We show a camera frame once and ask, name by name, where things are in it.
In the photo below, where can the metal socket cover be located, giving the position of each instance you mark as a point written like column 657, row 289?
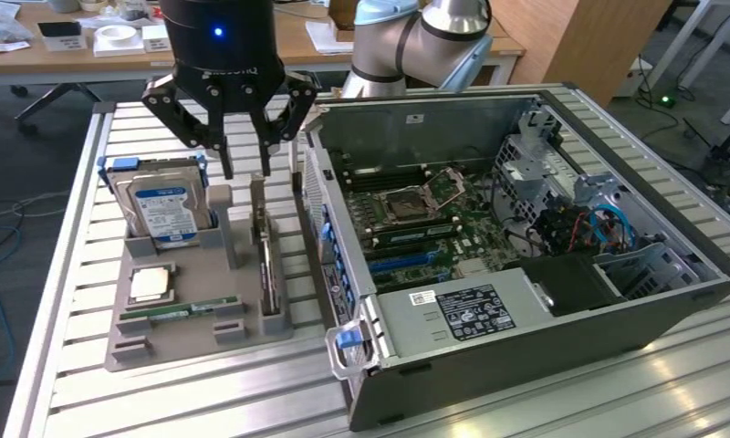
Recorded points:
column 460, row 190

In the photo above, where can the brown cardboard box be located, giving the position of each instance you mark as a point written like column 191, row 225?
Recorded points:
column 344, row 13

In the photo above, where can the clear plastic bag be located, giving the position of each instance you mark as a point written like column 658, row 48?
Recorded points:
column 0, row 23

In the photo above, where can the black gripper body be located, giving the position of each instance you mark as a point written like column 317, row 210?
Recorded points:
column 225, row 50

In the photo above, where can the black drive power connector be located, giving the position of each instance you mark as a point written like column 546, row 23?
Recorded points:
column 553, row 232

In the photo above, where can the small white box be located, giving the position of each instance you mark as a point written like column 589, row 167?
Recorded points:
column 155, row 43

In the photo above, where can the CPU socket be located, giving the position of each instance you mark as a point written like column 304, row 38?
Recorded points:
column 406, row 203

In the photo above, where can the blue expansion slot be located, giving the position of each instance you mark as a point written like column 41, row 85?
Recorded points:
column 401, row 263

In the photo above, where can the power strip with green light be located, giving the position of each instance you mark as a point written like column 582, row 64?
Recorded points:
column 666, row 99

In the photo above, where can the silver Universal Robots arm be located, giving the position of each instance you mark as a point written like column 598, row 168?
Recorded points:
column 389, row 45

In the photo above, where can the white table frame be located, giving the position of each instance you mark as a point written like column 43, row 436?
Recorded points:
column 676, row 43

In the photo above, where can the green motherboard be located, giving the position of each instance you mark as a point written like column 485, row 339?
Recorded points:
column 462, row 228

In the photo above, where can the wooden cabinet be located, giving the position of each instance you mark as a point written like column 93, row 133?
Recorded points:
column 584, row 45

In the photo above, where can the silver CPU chip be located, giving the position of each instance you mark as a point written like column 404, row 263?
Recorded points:
column 149, row 283

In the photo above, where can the blue latch tab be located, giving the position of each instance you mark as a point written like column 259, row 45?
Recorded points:
column 348, row 340

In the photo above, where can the black padlock loop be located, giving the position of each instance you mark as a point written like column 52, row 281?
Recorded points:
column 327, row 175

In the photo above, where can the blue card retention clip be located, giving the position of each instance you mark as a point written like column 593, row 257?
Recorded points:
column 325, row 215
column 335, row 253
column 344, row 284
column 327, row 237
column 348, row 299
column 339, row 268

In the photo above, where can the white socket box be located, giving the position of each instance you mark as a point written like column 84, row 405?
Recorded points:
column 636, row 84

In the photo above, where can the white label card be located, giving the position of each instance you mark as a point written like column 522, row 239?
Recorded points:
column 5, row 47

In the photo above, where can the long black expansion slot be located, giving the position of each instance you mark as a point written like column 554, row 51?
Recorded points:
column 401, row 250

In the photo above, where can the open dark PC case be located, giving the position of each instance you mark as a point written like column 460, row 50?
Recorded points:
column 524, row 378

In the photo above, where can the grey cup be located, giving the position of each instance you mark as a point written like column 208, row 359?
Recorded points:
column 65, row 5

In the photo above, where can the white tape roll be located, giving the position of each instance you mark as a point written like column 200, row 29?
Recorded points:
column 103, row 36

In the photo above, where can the white bowl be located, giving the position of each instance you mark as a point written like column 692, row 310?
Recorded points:
column 91, row 4

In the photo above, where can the white box with black insert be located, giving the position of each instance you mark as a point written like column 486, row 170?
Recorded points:
column 67, row 43

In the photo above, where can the black chair base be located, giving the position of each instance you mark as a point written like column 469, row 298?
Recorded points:
column 55, row 98

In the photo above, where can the low metal disk bay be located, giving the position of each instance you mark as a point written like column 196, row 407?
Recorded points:
column 645, row 274

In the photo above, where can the white paper stack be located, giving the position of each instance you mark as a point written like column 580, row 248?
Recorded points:
column 316, row 38

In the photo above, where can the grey case release latch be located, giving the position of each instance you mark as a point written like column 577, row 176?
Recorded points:
column 335, row 360

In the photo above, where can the dark small bag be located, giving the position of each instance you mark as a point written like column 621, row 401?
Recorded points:
column 135, row 13

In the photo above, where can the dark installed RAM stick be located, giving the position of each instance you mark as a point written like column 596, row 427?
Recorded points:
column 413, row 233

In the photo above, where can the white case sticker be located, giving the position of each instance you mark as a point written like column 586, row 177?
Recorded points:
column 414, row 119

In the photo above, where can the tall metal disk bay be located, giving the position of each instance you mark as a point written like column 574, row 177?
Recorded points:
column 524, row 182

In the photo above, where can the green RAM stick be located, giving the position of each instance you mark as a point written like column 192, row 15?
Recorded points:
column 176, row 309

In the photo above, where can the hard disk with blue label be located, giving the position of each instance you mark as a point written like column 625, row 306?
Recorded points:
column 164, row 210

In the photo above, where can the flat white box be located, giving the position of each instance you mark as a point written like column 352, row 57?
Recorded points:
column 119, row 51

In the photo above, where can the green graphics card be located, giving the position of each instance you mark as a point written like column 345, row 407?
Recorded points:
column 271, row 274

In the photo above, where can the grey power supply unit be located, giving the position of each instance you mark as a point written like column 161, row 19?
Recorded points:
column 413, row 328

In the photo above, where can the grey parts rack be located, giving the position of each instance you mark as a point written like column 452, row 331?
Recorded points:
column 219, row 283

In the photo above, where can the blue plastic disk caddy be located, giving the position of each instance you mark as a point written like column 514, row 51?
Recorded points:
column 127, row 163

